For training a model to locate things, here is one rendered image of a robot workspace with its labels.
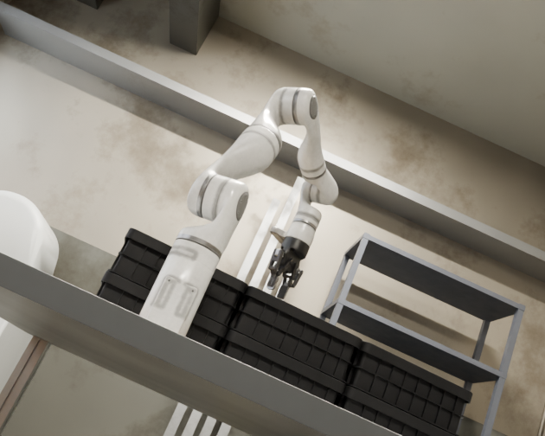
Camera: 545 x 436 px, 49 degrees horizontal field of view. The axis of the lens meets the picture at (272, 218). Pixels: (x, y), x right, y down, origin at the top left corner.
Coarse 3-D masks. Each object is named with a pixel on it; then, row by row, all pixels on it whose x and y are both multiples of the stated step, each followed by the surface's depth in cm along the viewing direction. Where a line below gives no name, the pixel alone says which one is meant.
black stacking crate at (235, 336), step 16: (240, 336) 134; (224, 352) 134; (240, 352) 134; (256, 352) 134; (272, 352) 135; (256, 368) 134; (272, 368) 134; (288, 368) 135; (304, 368) 135; (304, 384) 136; (320, 384) 136; (336, 384) 136
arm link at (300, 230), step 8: (296, 224) 166; (304, 224) 165; (272, 232) 168; (280, 232) 168; (288, 232) 166; (296, 232) 164; (304, 232) 164; (312, 232) 166; (280, 240) 171; (304, 240) 164; (312, 240) 167
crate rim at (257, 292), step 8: (248, 288) 138; (256, 288) 138; (256, 296) 137; (264, 296) 138; (272, 296) 138; (272, 304) 138; (280, 304) 138; (288, 304) 139; (288, 312) 138; (296, 312) 139; (304, 312) 139; (304, 320) 138; (312, 320) 139; (320, 320) 139; (320, 328) 139; (328, 328) 139; (336, 328) 140; (336, 336) 139; (344, 336) 140; (352, 336) 140; (352, 344) 140; (360, 344) 141
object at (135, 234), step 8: (128, 232) 136; (136, 232) 135; (136, 240) 135; (144, 240) 135; (152, 240) 135; (152, 248) 135; (160, 248) 135; (168, 248) 136; (216, 272) 137; (224, 272) 137; (224, 280) 137; (232, 280) 137; (240, 280) 138; (240, 288) 137; (240, 296) 141
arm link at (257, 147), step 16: (256, 128) 132; (240, 144) 127; (256, 144) 128; (272, 144) 131; (224, 160) 124; (240, 160) 126; (256, 160) 128; (272, 160) 133; (208, 176) 117; (240, 176) 129; (192, 192) 116; (192, 208) 117
